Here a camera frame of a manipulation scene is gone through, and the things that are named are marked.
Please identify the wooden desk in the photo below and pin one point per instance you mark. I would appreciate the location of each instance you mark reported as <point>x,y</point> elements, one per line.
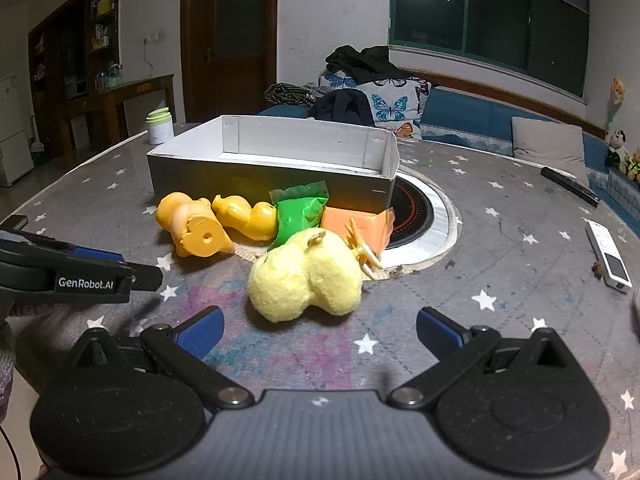
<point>125,92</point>

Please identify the wooden shelf cabinet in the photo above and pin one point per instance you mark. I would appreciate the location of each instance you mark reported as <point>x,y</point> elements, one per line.
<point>75,35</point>

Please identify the white jar with green lid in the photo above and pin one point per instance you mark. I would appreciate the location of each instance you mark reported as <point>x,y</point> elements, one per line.
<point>160,130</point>

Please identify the white remote control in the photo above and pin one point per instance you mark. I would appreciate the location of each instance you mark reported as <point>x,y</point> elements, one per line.
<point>607,255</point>

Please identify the butterfly print pillow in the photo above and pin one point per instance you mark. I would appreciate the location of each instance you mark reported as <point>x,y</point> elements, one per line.
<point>390,105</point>

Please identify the brown wooden door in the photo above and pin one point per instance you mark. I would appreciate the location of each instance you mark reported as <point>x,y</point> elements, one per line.
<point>230,35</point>

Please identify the round built-in induction cooker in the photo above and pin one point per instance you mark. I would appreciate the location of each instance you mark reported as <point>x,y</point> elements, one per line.
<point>415,210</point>

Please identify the grey cushion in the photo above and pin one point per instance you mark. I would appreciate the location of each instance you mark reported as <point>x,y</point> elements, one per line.
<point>547,145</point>

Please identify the glass jar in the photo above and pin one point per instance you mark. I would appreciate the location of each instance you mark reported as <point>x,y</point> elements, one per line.
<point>115,76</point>

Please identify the black remote control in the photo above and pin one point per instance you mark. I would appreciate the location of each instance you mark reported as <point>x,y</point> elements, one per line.
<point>570,186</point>

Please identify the panda plush toy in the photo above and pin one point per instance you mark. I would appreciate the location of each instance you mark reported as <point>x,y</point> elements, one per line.
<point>616,147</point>

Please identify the green plastic toy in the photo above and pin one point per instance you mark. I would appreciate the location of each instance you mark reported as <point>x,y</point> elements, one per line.
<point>295,215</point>

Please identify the white fridge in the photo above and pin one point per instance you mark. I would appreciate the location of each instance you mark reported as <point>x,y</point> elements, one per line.
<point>12,130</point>

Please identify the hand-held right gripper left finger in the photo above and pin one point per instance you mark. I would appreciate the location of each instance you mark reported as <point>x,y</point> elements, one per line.
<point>205,329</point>

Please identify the grey cardboard box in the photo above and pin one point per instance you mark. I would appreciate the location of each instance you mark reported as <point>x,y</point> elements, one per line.
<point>300,185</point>

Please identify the orange rubber duck toy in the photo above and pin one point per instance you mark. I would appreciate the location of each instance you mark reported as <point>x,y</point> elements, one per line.
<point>195,235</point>
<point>245,217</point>

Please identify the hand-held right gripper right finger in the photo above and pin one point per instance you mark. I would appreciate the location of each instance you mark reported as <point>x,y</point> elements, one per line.
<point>439,331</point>

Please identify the dark jacket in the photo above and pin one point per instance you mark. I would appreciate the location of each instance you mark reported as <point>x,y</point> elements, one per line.
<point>342,107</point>

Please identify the black clothing pile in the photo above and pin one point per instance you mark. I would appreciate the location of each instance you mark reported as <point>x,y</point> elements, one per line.
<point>365,62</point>

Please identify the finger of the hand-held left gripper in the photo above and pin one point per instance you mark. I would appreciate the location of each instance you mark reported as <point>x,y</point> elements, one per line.
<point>147,276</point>
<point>97,255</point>

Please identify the grey star-patterned tablecloth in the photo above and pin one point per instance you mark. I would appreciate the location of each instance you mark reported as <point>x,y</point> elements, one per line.
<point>500,310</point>

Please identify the yellow plush chick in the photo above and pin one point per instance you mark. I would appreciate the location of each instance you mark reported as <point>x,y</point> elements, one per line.
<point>300,280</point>

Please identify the yellow flower toy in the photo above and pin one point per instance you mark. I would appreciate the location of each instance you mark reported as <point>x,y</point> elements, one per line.
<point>618,92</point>

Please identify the blue sofa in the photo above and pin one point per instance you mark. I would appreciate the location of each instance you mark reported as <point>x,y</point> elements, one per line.
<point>465,115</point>

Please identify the dark window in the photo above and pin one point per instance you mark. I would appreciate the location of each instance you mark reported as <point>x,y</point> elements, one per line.
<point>490,15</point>

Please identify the orange plastic packet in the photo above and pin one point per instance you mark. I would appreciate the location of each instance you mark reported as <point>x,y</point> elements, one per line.
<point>340,220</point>

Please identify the striped cloth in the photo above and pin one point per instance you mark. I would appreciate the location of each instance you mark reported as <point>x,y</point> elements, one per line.
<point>290,94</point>

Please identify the pile of small toys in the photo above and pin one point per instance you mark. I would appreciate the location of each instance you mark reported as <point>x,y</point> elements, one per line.
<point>634,166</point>

